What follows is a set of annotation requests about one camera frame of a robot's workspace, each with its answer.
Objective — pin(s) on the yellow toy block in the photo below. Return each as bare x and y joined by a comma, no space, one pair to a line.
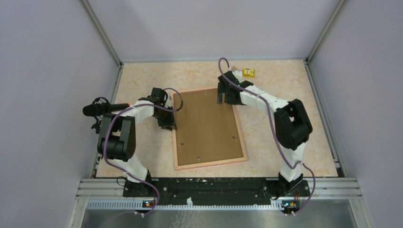
248,72

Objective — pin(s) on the white cable duct strip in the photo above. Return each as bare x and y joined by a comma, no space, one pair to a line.
137,204

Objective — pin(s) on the black microphone orange tip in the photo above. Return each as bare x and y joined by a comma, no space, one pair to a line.
99,107

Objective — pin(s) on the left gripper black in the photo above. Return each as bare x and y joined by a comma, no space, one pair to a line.
169,124

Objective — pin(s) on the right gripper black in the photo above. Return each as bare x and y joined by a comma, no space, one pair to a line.
220,97

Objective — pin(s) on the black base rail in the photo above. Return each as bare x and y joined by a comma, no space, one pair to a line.
216,191

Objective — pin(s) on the wooden picture frame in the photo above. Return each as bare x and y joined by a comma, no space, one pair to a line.
242,138

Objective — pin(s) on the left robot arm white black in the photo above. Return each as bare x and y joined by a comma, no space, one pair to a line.
117,136

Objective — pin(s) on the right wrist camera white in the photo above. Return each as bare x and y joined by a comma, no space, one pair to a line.
238,74

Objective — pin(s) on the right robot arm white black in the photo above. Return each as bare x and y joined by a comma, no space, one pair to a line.
289,122

